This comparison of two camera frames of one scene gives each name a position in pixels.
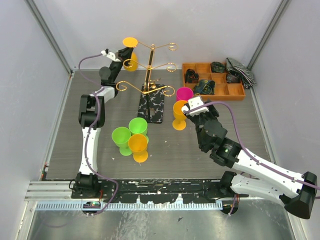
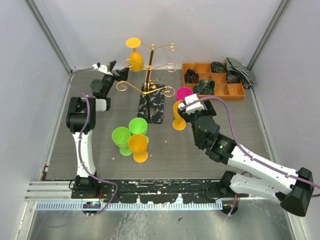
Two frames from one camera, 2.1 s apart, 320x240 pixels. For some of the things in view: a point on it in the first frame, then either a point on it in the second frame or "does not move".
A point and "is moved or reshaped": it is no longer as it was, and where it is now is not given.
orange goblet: x=131 y=64 is moved or reshaped
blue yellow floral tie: x=204 y=87 does not move
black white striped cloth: x=246 y=77 does not move
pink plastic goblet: x=184 y=93 does not move
